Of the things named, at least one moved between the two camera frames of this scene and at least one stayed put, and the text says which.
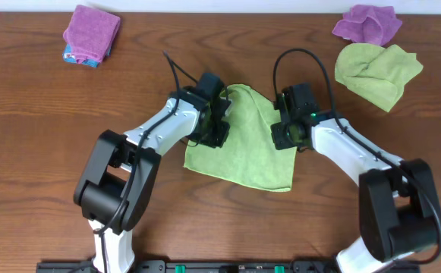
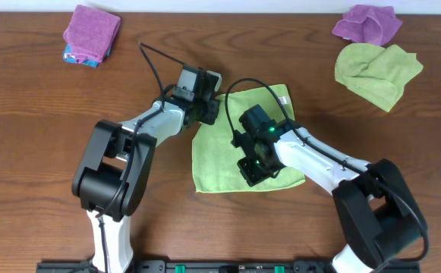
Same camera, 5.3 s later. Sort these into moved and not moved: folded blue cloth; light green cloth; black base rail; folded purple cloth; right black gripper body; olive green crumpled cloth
Moved: right black gripper body; light green cloth
Not moved: folded blue cloth; black base rail; folded purple cloth; olive green crumpled cloth
